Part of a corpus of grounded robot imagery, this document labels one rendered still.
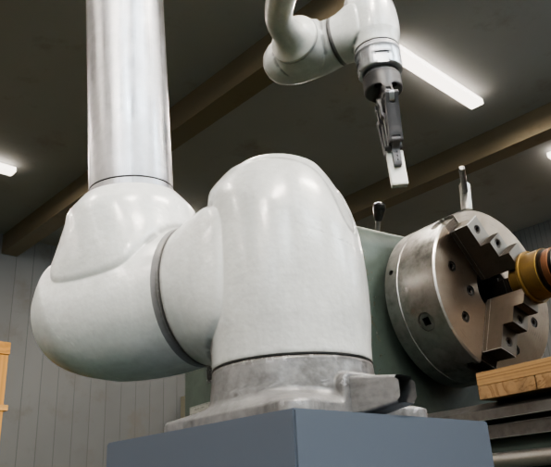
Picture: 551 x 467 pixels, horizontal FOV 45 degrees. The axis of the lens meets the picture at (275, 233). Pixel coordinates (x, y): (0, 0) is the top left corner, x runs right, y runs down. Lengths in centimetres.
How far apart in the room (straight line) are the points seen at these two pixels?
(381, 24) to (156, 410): 837
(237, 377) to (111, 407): 849
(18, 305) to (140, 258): 805
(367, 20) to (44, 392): 769
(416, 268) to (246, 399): 68
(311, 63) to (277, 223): 82
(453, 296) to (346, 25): 57
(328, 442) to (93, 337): 32
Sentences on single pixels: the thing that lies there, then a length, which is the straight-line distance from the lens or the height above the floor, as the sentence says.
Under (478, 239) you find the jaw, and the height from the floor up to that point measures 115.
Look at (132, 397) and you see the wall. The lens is 924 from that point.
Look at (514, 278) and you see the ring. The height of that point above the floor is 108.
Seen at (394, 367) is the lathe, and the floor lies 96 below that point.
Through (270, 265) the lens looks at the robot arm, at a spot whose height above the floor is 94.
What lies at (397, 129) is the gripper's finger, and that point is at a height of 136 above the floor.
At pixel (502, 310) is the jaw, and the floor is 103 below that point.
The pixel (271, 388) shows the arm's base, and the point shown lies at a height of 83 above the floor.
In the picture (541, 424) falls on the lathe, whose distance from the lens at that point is 103.
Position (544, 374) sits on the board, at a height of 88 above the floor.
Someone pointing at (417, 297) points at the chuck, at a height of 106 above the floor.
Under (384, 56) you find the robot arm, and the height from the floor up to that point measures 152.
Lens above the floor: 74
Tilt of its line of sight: 22 degrees up
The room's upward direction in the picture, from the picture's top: 3 degrees counter-clockwise
